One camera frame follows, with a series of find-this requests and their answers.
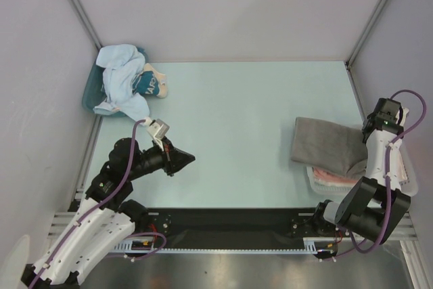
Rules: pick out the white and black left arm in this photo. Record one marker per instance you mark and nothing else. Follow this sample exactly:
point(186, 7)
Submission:
point(106, 216)

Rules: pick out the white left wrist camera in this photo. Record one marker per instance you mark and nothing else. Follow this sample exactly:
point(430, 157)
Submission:
point(156, 129)

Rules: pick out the teal plastic tray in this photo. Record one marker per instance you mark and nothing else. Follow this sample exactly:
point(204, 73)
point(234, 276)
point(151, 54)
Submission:
point(94, 92)

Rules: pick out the white slotted cable duct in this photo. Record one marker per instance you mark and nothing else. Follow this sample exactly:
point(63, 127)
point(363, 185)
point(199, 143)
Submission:
point(261, 242)

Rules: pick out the pink towel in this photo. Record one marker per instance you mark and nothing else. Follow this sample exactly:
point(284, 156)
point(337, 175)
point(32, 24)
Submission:
point(327, 179)

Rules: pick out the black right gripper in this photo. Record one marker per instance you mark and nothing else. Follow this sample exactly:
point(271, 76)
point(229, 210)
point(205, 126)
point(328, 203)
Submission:
point(367, 126)

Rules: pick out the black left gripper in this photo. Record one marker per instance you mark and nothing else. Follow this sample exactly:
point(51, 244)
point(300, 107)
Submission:
point(174, 158)

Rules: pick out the grey towel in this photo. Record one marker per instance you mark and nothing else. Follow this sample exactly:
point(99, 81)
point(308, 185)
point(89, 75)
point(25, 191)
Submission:
point(334, 148)

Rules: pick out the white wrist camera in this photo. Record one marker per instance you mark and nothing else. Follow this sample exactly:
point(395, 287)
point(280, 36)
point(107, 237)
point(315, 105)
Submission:
point(403, 113)
point(156, 129)

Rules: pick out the teal and beige towel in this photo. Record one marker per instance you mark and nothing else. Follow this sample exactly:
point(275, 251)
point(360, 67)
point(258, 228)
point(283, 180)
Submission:
point(151, 82)

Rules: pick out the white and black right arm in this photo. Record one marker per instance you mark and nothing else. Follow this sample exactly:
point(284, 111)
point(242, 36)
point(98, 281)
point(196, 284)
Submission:
point(376, 203)

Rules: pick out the aluminium frame rail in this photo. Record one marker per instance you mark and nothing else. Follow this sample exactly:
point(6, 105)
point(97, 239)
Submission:
point(404, 231)

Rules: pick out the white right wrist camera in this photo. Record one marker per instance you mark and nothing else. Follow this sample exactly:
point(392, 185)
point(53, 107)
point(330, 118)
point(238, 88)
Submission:
point(403, 113)

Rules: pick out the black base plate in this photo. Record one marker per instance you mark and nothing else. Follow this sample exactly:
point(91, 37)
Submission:
point(202, 222)

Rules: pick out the white perforated plastic basket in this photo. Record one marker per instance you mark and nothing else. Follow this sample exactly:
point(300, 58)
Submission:
point(338, 187)

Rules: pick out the light blue towel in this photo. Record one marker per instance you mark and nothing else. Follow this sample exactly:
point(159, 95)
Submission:
point(121, 64)

